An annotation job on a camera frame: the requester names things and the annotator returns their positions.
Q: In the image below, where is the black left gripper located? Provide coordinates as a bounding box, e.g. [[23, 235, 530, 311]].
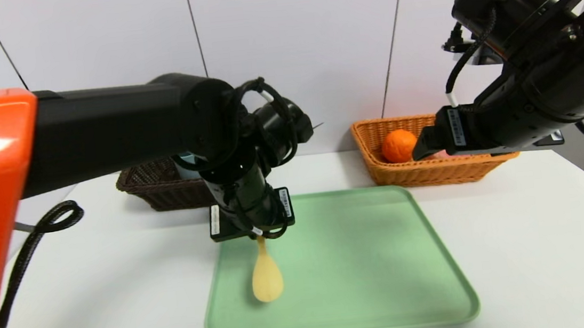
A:
[[205, 171, 297, 243]]

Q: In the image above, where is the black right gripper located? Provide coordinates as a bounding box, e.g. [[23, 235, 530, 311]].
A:
[[404, 61, 541, 163]]

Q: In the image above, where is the orange fruit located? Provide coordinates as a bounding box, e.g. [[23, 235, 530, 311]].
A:
[[380, 128, 420, 165]]

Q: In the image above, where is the yellow spoon with blue handle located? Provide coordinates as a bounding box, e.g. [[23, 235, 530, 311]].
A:
[[247, 234, 286, 304]]

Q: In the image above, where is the grey blue plastic cup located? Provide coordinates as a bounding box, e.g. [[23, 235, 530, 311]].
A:
[[173, 151, 204, 181]]

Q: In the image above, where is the orange wicker basket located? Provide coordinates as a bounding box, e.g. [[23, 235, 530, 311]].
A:
[[350, 106, 522, 194]]

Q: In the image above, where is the dark brown wicker basket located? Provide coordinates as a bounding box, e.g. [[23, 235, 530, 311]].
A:
[[114, 153, 221, 216]]

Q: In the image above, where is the light green plastic tray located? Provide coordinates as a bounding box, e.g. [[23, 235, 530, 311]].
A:
[[194, 178, 482, 328]]

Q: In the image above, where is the thin black cable white label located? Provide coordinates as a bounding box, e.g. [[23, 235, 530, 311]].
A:
[[221, 175, 293, 244]]

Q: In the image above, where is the black cable with white tag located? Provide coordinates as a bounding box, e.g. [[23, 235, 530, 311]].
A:
[[438, 5, 507, 115]]

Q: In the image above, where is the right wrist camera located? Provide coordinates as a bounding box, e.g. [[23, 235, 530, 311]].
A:
[[439, 18, 505, 69]]

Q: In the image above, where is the black left camera cable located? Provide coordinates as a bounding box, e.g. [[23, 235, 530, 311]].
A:
[[230, 74, 301, 171]]

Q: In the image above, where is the thick black printed cable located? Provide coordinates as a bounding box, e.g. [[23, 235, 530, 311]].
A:
[[0, 199, 95, 328]]

